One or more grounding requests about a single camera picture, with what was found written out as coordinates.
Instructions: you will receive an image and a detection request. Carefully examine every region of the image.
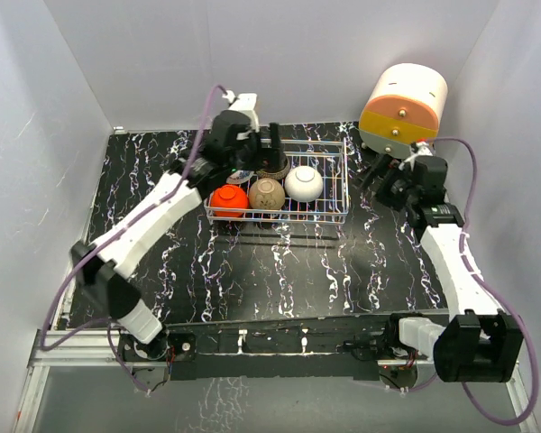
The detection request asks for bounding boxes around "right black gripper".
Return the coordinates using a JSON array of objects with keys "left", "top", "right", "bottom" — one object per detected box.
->
[{"left": 348, "top": 152, "right": 417, "bottom": 212}]

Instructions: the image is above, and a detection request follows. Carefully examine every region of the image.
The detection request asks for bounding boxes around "brown bowl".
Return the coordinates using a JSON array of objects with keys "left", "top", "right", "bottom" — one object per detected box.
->
[{"left": 256, "top": 151, "right": 290, "bottom": 180}]

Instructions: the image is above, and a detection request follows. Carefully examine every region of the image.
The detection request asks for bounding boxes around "black glossy bowl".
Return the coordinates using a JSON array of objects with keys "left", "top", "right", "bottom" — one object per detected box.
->
[{"left": 248, "top": 178, "right": 286, "bottom": 210}]

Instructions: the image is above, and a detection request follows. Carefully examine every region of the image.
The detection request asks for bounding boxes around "blue floral white bowl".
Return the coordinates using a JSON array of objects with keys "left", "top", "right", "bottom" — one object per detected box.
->
[{"left": 226, "top": 170, "right": 254, "bottom": 185}]

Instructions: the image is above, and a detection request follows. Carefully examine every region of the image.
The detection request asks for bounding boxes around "orange bowl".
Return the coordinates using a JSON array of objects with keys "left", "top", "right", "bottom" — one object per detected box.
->
[{"left": 210, "top": 184, "right": 249, "bottom": 217}]

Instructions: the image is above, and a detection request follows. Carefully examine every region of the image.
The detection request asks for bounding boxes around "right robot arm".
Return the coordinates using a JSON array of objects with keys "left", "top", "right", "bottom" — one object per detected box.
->
[{"left": 362, "top": 154, "right": 523, "bottom": 382}]

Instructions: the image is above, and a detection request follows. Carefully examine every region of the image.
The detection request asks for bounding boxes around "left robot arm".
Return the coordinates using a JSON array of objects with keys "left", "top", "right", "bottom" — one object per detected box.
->
[{"left": 70, "top": 109, "right": 283, "bottom": 360}]

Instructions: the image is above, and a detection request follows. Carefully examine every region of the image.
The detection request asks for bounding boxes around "pastel round drawer cabinet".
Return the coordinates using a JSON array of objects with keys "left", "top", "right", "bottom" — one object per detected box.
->
[{"left": 358, "top": 63, "right": 448, "bottom": 160}]

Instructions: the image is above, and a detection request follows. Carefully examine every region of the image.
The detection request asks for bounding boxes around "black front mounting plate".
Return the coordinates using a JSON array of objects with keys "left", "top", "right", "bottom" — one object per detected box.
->
[{"left": 118, "top": 329, "right": 428, "bottom": 389}]

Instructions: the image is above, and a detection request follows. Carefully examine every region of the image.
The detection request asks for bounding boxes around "white wire dish rack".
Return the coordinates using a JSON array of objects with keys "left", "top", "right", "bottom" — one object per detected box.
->
[{"left": 205, "top": 139, "right": 350, "bottom": 225}]

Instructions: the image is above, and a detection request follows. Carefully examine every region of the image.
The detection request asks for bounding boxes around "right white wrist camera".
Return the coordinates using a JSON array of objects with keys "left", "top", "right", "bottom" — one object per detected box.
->
[{"left": 404, "top": 140, "right": 435, "bottom": 165}]

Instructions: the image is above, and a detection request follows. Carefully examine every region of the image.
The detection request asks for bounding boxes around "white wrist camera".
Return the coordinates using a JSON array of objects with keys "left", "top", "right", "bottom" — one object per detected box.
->
[
  {"left": 404, "top": 140, "right": 435, "bottom": 165},
  {"left": 223, "top": 90, "right": 260, "bottom": 133}
]

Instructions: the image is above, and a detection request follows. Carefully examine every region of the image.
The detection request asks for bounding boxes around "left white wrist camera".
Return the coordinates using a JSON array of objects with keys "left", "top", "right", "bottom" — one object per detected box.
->
[{"left": 223, "top": 90, "right": 260, "bottom": 133}]

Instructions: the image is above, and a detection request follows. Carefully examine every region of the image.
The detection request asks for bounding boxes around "aluminium frame rail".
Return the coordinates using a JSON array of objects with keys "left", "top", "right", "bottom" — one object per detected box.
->
[{"left": 13, "top": 148, "right": 540, "bottom": 433}]

